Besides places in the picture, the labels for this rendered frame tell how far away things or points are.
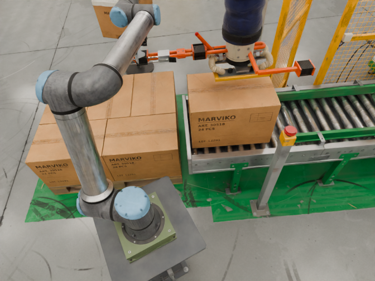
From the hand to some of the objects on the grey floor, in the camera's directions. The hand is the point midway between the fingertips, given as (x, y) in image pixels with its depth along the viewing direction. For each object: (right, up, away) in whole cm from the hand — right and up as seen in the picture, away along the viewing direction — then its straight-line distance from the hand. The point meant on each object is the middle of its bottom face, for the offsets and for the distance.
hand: (138, 56), depth 158 cm
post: (+93, -109, +70) cm, 160 cm away
